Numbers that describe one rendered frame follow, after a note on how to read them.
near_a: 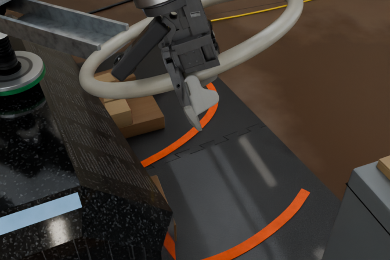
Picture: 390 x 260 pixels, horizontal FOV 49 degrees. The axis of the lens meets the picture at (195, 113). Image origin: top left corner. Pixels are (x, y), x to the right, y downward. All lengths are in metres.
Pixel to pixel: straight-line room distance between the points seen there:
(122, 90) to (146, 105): 1.74
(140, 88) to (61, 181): 0.47
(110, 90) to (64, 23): 0.51
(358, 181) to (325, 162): 1.23
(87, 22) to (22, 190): 0.45
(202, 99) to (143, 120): 1.71
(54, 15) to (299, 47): 2.31
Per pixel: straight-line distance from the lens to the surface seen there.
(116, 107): 2.32
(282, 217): 2.05
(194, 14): 0.65
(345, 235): 1.28
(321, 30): 3.55
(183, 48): 0.65
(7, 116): 1.37
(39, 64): 1.46
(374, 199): 1.12
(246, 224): 2.01
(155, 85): 0.70
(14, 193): 1.13
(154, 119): 2.38
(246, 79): 2.86
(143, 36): 0.66
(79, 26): 1.20
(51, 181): 1.13
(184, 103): 0.66
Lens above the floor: 1.64
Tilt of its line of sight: 40 degrees down
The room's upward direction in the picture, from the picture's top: straight up
